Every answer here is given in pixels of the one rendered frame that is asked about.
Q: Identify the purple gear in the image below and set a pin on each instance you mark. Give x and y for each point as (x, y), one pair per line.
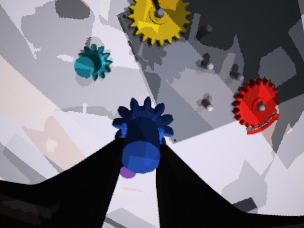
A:
(125, 172)

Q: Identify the dark teal gear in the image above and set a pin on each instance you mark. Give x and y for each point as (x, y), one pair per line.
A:
(93, 63)

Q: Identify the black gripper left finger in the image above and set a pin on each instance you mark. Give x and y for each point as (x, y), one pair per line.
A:
(77, 198)

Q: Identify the blue gear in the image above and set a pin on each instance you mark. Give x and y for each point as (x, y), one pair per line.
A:
(144, 129)

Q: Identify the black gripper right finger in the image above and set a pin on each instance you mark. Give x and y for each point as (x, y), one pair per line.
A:
(186, 201)

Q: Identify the yellow gear with black stripe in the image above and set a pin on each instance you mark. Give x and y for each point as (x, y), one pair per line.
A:
(144, 13)

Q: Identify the red gear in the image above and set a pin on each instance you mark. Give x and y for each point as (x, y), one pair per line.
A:
(257, 92)

